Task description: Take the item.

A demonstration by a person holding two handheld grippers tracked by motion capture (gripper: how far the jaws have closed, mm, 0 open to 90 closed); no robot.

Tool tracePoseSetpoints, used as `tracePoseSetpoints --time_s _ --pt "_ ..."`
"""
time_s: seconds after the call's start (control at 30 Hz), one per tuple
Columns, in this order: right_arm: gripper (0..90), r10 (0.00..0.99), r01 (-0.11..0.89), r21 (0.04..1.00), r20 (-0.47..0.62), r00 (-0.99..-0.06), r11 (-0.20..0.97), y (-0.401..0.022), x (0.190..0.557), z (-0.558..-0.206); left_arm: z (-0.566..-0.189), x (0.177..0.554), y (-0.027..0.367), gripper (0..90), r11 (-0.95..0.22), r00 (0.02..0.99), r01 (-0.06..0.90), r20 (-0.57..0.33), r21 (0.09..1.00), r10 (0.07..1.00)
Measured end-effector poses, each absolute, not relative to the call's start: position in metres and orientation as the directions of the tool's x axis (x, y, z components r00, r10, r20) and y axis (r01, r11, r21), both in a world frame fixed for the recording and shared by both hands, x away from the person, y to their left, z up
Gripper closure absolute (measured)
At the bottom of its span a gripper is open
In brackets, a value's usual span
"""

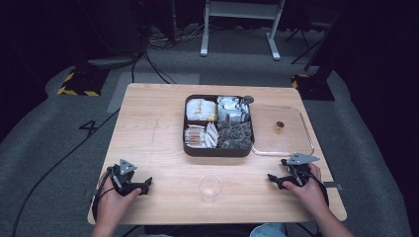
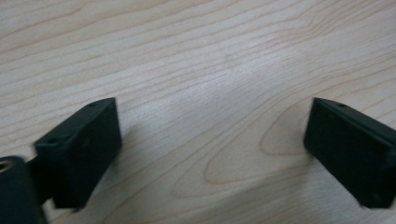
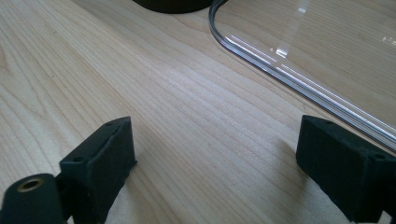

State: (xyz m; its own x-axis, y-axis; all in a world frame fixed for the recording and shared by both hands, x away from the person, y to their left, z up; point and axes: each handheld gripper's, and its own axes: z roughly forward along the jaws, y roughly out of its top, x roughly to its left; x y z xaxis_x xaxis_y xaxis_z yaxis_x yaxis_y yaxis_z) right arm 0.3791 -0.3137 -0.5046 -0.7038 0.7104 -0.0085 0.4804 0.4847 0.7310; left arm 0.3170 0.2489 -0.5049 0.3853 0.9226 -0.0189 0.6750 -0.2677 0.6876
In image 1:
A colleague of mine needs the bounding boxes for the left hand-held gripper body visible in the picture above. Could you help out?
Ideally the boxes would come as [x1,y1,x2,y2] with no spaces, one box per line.
[107,158,143,198]

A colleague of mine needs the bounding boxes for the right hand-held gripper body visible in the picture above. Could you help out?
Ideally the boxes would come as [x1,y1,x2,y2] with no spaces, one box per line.
[280,152,321,189]

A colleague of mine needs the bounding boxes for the person's left hand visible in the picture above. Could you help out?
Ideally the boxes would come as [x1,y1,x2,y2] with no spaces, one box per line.
[94,170,142,229]

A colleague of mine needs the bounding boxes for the person's right hand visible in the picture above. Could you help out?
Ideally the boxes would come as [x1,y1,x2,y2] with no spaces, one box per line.
[282,162,326,219]

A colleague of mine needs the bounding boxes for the clear box lid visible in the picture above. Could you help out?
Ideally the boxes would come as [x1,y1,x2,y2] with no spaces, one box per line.
[250,105,315,157]

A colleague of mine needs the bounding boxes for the grey tape strip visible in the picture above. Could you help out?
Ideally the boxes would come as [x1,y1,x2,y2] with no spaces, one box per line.
[322,181,344,192]

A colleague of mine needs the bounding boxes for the person's blue jeans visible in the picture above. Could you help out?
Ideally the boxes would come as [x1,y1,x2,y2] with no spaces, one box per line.
[248,222,288,237]

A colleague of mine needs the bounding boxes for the pile of dark tea bags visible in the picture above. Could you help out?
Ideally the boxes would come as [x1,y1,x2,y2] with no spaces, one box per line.
[216,120,254,150]

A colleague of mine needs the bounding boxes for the clear plastic cup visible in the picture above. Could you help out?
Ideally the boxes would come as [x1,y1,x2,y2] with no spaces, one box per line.
[198,173,224,204]

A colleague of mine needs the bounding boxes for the brown compartment box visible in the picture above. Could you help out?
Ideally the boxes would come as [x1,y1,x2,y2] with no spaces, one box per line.
[182,94,256,158]

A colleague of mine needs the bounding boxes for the pile of clear stick packets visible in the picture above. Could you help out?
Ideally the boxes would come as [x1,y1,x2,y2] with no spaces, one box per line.
[184,124,208,148]

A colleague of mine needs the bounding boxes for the row of white sachets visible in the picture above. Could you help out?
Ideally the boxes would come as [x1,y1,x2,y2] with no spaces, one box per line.
[204,121,219,149]

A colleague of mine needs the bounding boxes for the pile of silver packets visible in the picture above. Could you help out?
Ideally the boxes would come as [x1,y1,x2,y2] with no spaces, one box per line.
[216,95,250,123]

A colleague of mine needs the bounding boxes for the black yellow striped stand base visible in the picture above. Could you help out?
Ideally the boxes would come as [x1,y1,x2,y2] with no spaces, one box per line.
[291,73,336,102]
[56,66,111,98]

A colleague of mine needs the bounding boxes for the pile of white yellow sachets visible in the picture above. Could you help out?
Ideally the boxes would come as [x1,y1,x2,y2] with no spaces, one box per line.
[186,98,218,121]

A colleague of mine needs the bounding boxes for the black tripod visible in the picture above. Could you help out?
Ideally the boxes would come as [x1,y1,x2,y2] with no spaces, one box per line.
[284,22,332,65]

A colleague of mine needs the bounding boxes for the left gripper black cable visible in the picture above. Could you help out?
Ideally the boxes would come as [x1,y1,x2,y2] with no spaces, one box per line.
[91,169,117,222]

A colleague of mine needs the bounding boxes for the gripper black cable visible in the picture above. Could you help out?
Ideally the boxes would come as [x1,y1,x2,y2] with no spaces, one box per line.
[308,172,330,209]
[91,169,117,222]

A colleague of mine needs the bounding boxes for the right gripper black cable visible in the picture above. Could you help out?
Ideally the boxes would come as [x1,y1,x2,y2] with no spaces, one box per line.
[308,172,330,209]

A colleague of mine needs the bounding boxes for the black floor cable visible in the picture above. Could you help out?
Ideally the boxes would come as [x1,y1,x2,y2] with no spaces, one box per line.
[11,108,122,237]
[130,48,177,85]

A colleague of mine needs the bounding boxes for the white metal table frame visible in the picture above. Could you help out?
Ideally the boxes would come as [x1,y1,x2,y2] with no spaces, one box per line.
[200,0,287,61]

